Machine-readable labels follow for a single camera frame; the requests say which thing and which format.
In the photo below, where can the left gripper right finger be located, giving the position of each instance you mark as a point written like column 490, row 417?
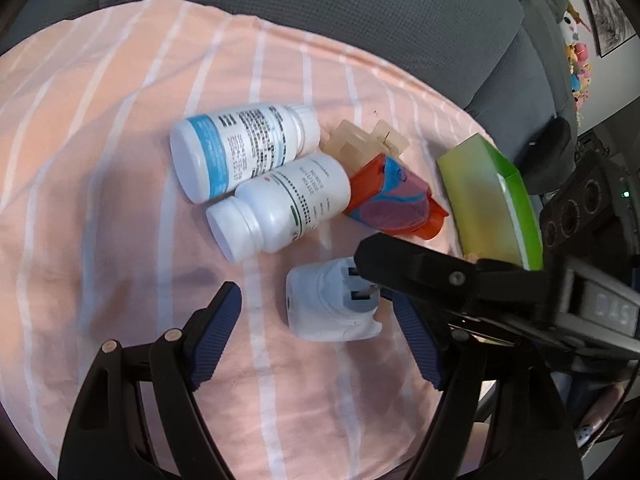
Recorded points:
column 529, row 435

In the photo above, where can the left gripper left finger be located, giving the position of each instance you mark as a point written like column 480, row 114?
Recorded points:
column 107, row 436

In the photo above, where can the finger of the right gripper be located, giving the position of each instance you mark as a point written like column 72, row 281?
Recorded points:
column 437, row 278

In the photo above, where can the orange blue pink toy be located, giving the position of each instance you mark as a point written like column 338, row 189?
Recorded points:
column 390, row 198

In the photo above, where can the white power adapter plug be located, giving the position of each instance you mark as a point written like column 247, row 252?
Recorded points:
column 331, row 302

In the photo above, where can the translucent plastic clip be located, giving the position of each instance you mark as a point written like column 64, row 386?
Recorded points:
column 354, row 148

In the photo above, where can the white bottle green label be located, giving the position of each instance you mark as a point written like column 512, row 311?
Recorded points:
column 272, row 211

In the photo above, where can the white bottle blue label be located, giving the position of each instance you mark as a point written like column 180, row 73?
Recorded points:
column 214, row 153

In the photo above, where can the green cardboard box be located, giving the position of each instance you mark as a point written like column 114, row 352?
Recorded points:
column 492, row 210

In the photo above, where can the black sofa cushion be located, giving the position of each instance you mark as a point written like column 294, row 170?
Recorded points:
column 546, row 160

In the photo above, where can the colourful plush toys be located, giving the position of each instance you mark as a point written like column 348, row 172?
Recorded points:
column 577, row 54

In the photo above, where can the grey green sofa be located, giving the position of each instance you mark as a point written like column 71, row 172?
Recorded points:
column 502, row 61

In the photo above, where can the black framed picture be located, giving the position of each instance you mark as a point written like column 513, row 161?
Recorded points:
column 611, row 27

